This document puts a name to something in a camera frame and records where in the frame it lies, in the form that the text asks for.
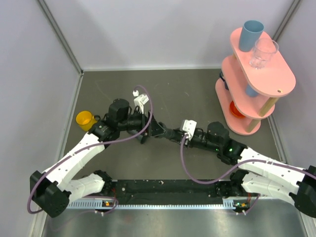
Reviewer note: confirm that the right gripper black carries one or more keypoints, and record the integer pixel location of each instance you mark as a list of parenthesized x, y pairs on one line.
[(191, 142)]

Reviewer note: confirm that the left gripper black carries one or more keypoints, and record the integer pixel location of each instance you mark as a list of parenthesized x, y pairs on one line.
[(156, 129)]

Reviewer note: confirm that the grey plastic pipe fitting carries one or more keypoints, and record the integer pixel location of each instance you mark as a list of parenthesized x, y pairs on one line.
[(141, 138)]

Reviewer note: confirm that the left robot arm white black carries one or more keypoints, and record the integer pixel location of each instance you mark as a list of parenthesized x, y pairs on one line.
[(55, 188)]

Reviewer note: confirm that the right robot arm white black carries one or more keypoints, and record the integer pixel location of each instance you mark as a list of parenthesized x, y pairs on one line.
[(255, 173)]

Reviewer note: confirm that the orange bowl bottom tier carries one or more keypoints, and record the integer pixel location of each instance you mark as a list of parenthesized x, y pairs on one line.
[(234, 111)]

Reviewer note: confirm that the yellow plastic cup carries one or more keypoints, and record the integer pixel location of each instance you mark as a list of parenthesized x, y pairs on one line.
[(85, 120)]

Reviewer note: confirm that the dark blue cup behind shelf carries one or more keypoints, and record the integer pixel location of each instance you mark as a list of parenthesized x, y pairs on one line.
[(221, 75)]

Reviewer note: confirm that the blue cup middle tier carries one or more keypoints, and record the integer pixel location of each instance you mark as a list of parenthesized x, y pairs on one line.
[(250, 91)]

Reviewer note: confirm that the pink three-tier shelf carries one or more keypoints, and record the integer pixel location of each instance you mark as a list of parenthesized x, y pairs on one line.
[(272, 82)]

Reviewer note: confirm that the clear glass cup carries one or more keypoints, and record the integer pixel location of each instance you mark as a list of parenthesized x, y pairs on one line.
[(263, 51)]

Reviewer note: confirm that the blue cup on top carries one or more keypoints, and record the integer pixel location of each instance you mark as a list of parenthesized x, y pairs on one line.
[(250, 33)]

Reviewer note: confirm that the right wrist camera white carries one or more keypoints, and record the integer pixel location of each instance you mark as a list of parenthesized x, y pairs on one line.
[(188, 127)]

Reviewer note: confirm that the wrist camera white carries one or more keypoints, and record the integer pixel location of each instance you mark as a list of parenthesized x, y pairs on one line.
[(140, 100), (188, 127)]

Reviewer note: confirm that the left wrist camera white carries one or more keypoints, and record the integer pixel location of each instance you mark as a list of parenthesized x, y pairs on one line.
[(140, 100)]

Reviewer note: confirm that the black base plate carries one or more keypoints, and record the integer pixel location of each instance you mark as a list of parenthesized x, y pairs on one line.
[(169, 192)]

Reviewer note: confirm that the grey slotted cable duct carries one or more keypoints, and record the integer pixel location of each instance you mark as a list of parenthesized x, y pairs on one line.
[(107, 204)]

